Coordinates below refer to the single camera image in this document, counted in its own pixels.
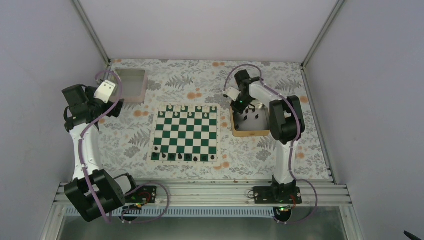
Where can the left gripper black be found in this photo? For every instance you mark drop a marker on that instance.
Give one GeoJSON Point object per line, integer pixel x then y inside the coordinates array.
{"type": "Point", "coordinates": [117, 110]}

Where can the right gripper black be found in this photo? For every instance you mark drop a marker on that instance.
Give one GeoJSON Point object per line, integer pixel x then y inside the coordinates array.
{"type": "Point", "coordinates": [239, 109]}

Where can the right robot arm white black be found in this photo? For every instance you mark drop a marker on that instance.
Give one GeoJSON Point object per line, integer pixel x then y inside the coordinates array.
{"type": "Point", "coordinates": [286, 124]}

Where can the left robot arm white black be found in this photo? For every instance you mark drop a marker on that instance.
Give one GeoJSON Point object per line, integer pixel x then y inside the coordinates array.
{"type": "Point", "coordinates": [93, 192]}

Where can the tan metal tray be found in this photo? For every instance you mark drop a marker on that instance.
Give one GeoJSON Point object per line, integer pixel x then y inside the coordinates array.
{"type": "Point", "coordinates": [251, 127]}

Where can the pink white tray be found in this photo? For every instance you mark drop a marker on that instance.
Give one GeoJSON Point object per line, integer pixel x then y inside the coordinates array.
{"type": "Point", "coordinates": [134, 85]}

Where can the floral patterned tablecloth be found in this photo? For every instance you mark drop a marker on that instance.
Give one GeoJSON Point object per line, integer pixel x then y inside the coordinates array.
{"type": "Point", "coordinates": [124, 140]}

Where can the green white chessboard mat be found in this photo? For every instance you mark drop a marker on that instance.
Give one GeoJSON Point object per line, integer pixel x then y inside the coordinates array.
{"type": "Point", "coordinates": [177, 133]}

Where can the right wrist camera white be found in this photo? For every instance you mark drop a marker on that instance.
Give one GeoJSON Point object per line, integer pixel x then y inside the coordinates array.
{"type": "Point", "coordinates": [231, 93]}

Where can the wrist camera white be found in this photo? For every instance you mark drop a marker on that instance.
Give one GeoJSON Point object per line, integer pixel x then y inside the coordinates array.
{"type": "Point", "coordinates": [231, 93]}
{"type": "Point", "coordinates": [105, 91]}

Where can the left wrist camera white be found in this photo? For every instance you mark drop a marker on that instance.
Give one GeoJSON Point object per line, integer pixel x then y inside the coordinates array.
{"type": "Point", "coordinates": [105, 91]}

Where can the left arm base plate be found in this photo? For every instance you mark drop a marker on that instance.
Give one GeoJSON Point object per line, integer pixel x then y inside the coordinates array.
{"type": "Point", "coordinates": [144, 195]}

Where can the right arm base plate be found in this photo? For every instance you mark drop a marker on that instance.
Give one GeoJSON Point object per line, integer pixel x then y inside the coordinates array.
{"type": "Point", "coordinates": [265, 195]}

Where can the aluminium rail frame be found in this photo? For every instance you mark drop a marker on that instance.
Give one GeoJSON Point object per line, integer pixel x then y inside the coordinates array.
{"type": "Point", "coordinates": [216, 210]}

